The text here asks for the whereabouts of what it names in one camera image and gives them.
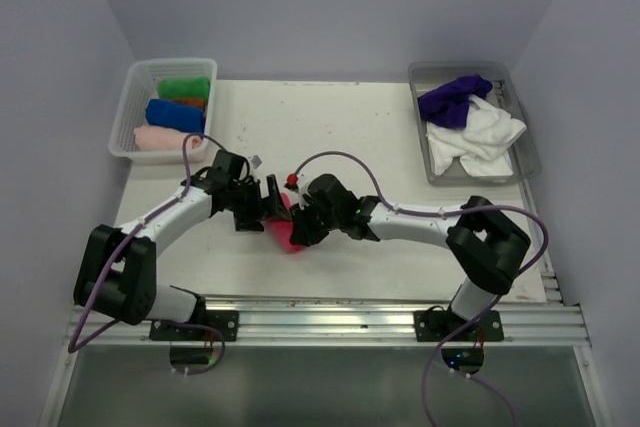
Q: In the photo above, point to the aluminium mounting rail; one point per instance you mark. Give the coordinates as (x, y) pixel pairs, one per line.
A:
(322, 322)

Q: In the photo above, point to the pink red towel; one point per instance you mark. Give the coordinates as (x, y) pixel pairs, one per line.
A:
(281, 228)

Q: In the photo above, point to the orange rolled towel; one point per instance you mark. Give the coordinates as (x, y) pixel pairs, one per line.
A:
(193, 102)

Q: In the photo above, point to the white towel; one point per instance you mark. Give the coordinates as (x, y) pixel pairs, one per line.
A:
(482, 147)

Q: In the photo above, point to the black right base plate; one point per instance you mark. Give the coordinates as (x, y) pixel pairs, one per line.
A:
(435, 323)

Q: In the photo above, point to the purple towel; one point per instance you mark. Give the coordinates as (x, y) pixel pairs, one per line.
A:
(448, 105)

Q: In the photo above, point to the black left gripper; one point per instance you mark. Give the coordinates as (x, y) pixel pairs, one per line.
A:
(251, 220)

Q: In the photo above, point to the clear plastic bin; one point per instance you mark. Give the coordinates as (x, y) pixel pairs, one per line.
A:
(427, 76)

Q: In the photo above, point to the white plastic basket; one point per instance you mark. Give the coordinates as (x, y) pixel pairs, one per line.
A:
(139, 88)

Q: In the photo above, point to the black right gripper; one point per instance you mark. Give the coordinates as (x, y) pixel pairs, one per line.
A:
(303, 234)

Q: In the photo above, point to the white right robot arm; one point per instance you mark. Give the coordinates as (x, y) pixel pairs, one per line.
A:
(488, 246)

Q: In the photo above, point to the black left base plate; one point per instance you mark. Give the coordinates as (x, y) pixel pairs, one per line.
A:
(212, 325)

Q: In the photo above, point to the blue rolled towel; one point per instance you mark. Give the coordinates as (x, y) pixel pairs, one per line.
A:
(168, 114)

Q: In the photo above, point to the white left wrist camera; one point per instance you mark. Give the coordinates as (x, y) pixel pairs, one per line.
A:
(255, 162)

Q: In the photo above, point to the light pink rolled towel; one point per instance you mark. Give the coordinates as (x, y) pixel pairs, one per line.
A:
(155, 138)

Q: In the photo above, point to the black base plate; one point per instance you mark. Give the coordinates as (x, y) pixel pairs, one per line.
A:
(212, 325)
(435, 323)

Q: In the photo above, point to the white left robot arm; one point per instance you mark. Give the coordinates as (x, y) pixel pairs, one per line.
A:
(118, 272)

